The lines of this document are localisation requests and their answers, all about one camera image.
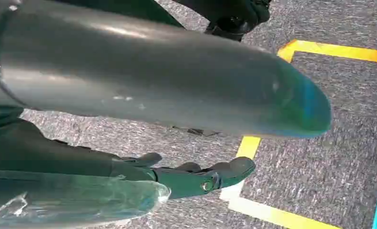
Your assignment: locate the yellow floor tape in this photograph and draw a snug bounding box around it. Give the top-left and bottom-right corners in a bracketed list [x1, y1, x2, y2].
[219, 39, 377, 229]

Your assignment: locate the grey robot body panel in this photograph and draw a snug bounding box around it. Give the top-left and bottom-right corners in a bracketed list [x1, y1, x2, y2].
[54, 0, 184, 29]

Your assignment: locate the black robot foot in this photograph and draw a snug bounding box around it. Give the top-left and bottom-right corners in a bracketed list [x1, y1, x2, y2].
[172, 0, 273, 42]

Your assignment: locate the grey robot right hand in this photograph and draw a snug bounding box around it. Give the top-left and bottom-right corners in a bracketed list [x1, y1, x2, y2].
[0, 0, 332, 229]

